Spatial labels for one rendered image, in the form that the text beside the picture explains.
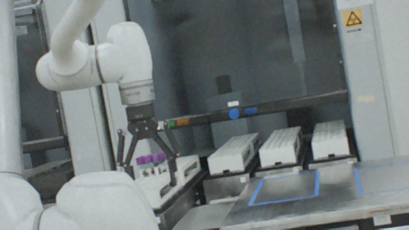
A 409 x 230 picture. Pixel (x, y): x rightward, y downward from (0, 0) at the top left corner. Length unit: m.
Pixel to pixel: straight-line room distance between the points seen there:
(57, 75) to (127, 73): 0.18
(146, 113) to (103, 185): 0.76
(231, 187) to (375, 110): 0.47
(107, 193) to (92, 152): 1.18
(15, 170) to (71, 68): 0.64
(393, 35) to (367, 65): 1.13
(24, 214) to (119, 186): 0.17
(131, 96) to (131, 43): 0.13
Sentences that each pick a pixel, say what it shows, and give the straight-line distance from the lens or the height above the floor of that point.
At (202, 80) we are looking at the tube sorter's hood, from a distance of 2.32.
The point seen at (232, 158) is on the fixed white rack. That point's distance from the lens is 2.28.
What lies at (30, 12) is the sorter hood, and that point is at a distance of 2.46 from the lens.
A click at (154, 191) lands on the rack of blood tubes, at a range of 1.86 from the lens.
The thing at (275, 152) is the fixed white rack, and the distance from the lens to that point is 2.27.
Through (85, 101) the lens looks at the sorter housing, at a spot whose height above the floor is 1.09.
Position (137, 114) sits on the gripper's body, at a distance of 2.00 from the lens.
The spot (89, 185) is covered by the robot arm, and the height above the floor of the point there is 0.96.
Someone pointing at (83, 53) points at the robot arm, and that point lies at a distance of 1.99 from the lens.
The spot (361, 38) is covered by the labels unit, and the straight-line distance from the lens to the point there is 2.30.
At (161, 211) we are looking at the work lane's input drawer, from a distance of 1.85.
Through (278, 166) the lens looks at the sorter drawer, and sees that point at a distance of 2.24.
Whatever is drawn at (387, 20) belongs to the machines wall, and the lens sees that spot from 3.42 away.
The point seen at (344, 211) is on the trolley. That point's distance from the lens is 1.46.
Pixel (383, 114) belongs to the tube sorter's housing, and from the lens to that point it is 2.31.
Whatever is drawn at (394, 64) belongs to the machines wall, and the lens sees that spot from 3.42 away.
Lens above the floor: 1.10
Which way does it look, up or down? 3 degrees down
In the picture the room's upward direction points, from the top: 10 degrees counter-clockwise
